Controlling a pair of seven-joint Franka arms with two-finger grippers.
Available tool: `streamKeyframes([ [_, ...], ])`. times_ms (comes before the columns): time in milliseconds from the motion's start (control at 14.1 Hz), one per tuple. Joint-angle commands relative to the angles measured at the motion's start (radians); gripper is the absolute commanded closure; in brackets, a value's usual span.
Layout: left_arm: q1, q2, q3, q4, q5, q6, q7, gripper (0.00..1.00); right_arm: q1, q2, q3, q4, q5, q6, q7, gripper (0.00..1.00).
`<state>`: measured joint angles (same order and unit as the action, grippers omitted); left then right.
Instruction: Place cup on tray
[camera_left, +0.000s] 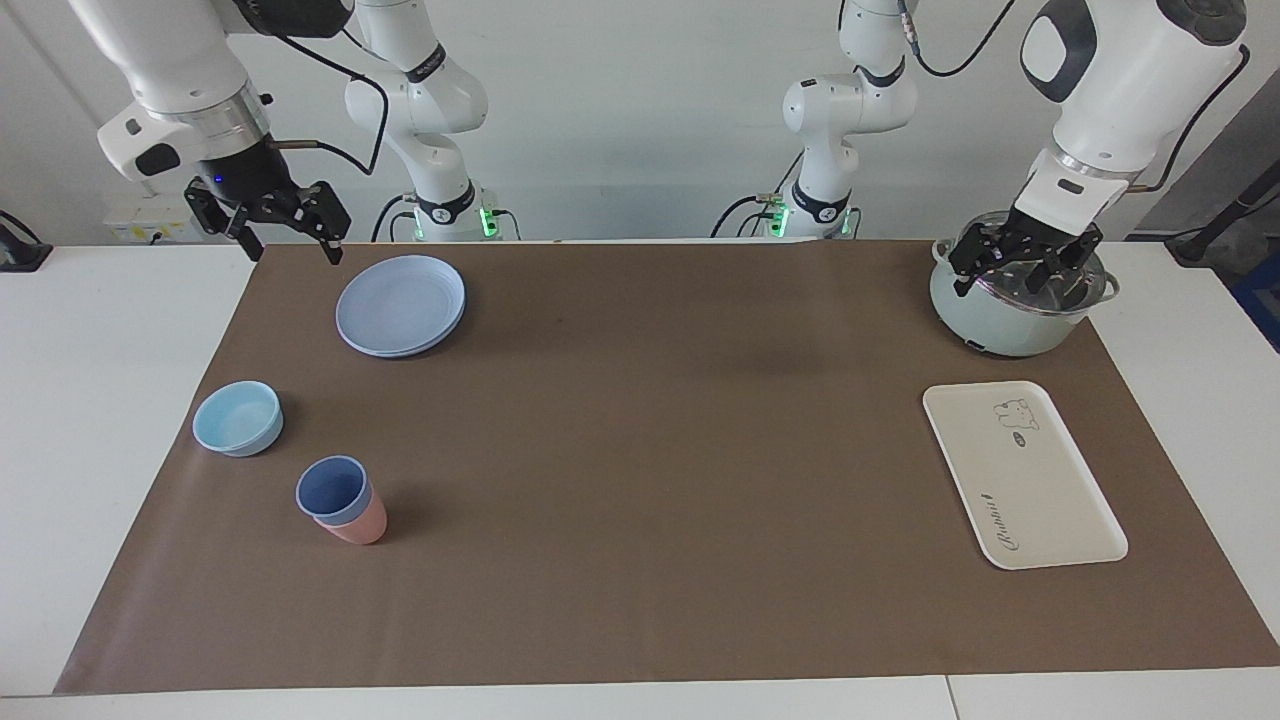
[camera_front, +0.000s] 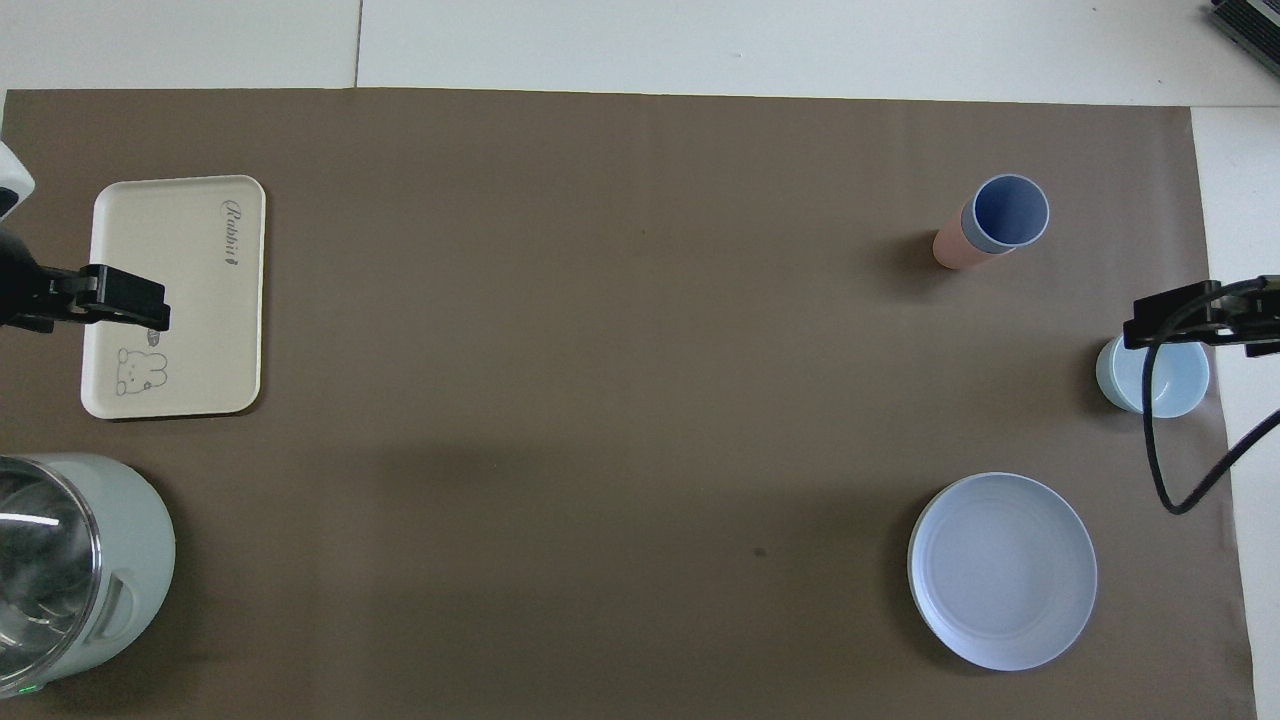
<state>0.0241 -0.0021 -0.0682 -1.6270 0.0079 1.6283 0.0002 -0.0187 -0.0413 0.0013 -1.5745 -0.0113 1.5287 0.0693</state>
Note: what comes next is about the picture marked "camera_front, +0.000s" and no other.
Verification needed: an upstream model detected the pale blue round plate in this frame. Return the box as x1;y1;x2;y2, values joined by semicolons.
907;472;1099;672

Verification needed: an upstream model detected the light blue small bowl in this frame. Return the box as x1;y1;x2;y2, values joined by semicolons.
1095;335;1211;418

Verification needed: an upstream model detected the brown paper table mat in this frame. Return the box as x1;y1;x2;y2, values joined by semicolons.
0;88;1259;720

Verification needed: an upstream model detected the blue ribbed plastic cup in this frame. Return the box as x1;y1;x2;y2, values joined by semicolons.
962;174;1051;256

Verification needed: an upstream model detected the pink plastic cup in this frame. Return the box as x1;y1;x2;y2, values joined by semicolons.
933;205;1016;270

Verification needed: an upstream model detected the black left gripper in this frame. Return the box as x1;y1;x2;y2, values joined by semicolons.
0;230;171;335

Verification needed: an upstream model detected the glass pot lid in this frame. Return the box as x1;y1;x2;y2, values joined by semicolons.
0;458;104;683

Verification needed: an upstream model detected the grey ribbed device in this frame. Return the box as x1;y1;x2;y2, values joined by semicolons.
1207;0;1280;77

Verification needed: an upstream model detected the mint green electric pot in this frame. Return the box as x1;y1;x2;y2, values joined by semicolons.
0;453;177;698

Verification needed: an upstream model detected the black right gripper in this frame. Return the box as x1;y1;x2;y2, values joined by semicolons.
1122;275;1280;358

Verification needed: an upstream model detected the cream rabbit print tray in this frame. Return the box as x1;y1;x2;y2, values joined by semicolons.
80;175;267;420

